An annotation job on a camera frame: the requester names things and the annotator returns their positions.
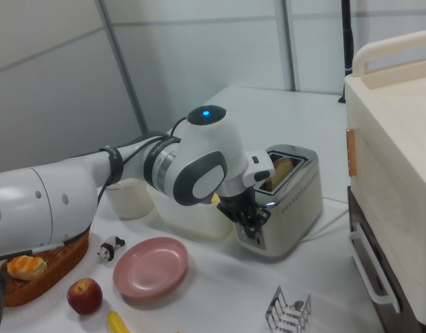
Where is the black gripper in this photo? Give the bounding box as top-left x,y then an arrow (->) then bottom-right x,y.
216,187 -> 271,241

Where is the cream and chrome toaster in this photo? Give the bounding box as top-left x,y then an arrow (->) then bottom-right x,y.
235,144 -> 324,259

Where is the white plastic container box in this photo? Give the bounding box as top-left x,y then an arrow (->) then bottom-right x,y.
146,180 -> 235,241

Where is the brown bread slice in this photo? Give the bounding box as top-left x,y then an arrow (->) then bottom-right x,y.
260,156 -> 294,191

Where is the metal toast rack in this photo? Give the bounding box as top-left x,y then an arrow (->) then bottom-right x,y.
264,285 -> 312,330

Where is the pink plate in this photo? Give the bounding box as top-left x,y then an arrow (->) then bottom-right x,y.
112,237 -> 189,298

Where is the small cream lidded bin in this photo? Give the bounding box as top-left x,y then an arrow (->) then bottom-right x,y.
103,178 -> 155,219

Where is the panda figurine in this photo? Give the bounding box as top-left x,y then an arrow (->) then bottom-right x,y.
96,234 -> 126,265

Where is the yellow banana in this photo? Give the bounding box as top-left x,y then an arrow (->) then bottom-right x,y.
106,310 -> 130,333

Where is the cream plastic storage box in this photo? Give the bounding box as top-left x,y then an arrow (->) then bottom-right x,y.
343,30 -> 426,327

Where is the red apple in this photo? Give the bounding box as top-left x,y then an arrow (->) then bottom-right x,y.
67,277 -> 104,316

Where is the brown wicker basket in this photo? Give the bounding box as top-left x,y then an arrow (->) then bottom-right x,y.
0,230 -> 91,308

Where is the black pole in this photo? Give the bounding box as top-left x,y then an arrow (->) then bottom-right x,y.
340,0 -> 355,74

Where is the square orange glazed pastry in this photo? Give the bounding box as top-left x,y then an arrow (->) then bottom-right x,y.
6,255 -> 48,281

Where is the white toaster power cord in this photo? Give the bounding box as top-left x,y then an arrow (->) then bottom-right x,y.
305,207 -> 350,241

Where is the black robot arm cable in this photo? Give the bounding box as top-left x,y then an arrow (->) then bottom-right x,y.
0,117 -> 188,264

